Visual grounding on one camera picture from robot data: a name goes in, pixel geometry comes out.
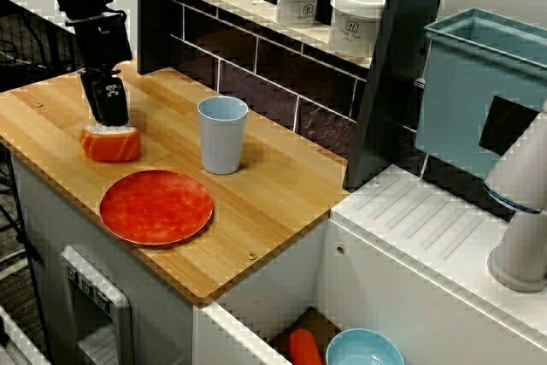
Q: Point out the dark brown sink mat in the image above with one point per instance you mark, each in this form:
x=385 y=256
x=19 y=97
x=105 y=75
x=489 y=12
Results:
x=316 y=322

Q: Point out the grey appliance panel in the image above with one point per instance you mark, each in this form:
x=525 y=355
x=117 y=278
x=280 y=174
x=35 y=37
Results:
x=94 y=296

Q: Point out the teal plastic bin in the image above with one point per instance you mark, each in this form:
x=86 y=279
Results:
x=453 y=91

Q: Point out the orange toy carrot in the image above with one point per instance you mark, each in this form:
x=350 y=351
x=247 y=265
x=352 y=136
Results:
x=304 y=350

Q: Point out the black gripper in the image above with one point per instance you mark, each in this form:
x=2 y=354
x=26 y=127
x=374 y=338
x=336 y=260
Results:
x=102 y=40

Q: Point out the salmon sushi toy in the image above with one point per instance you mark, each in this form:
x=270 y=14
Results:
x=111 y=147

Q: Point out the silver metal rail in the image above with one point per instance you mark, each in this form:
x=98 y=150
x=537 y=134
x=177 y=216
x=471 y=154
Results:
x=17 y=341

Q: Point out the white toy faucet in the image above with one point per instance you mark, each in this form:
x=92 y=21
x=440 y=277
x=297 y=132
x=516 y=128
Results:
x=517 y=168

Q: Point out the red round plate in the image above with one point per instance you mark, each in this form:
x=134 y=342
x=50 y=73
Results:
x=156 y=209

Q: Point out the black square patch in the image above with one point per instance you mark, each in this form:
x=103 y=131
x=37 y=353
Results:
x=506 y=125

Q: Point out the light blue bowl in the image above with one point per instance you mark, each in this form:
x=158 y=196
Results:
x=363 y=345

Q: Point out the light blue plastic cup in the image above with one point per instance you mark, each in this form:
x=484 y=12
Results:
x=222 y=143

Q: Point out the white toy kitchen unit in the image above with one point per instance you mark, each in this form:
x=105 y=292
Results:
x=256 y=296

